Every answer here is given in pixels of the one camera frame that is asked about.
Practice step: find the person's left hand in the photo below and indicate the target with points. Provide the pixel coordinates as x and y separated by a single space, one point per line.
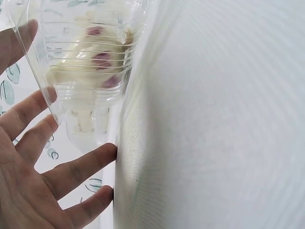
21 188

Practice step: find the clear plastic food container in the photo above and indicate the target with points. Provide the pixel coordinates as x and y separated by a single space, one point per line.
59 95

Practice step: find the person's left thumb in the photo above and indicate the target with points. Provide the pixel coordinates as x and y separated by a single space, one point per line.
16 43

